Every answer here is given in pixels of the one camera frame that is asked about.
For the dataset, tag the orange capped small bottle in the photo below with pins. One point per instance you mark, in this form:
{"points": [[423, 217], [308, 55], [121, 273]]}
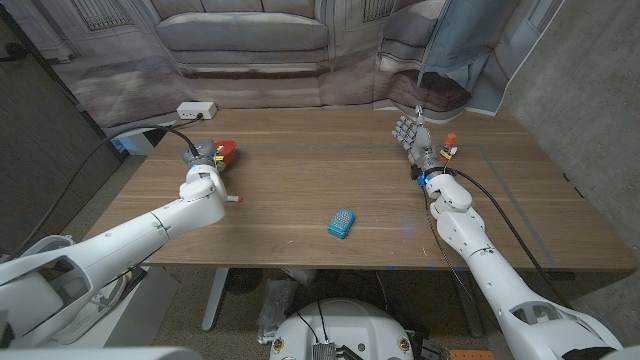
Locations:
{"points": [[449, 141]]}

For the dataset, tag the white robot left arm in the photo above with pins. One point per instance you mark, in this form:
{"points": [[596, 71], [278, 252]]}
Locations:
{"points": [[165, 225]]}

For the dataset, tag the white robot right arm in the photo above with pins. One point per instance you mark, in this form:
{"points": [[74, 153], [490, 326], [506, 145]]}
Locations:
{"points": [[465, 235]]}

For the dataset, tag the red bowl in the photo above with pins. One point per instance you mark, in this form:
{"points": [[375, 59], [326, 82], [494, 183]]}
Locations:
{"points": [[229, 149]]}

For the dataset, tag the white power strip box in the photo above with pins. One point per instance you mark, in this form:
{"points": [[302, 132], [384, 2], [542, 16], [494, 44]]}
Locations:
{"points": [[196, 110]]}

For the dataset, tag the orange box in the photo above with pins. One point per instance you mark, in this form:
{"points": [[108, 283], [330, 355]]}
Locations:
{"points": [[472, 355]]}

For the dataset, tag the black round floor fan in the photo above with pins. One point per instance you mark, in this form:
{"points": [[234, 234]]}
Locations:
{"points": [[245, 280]]}

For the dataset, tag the blue sponge block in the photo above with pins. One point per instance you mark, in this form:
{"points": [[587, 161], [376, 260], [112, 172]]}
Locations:
{"points": [[341, 223]]}

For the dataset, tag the white plastic bin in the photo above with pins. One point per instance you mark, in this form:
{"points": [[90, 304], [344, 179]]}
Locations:
{"points": [[45, 242]]}

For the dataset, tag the grey table leg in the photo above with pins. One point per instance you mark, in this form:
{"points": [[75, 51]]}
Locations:
{"points": [[467, 305], [215, 300]]}

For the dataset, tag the printed sofa room backdrop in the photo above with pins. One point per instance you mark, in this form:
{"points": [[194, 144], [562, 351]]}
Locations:
{"points": [[250, 50]]}

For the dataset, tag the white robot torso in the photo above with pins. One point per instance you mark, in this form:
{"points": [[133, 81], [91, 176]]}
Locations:
{"points": [[340, 325]]}

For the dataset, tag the clear plastic bag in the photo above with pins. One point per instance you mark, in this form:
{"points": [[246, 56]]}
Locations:
{"points": [[277, 310]]}

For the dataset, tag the white plastic device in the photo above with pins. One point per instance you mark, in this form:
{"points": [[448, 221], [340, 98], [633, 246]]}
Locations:
{"points": [[300, 276]]}

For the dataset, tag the yellow black object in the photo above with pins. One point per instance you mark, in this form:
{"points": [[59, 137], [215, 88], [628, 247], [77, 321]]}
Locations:
{"points": [[135, 277]]}

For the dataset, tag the white pen with red caps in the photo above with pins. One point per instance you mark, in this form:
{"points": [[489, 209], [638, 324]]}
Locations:
{"points": [[234, 199]]}

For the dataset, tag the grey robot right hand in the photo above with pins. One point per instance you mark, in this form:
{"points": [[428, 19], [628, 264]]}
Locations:
{"points": [[422, 145]]}

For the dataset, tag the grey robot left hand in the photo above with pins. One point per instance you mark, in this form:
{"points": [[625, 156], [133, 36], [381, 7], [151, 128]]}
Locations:
{"points": [[202, 154]]}

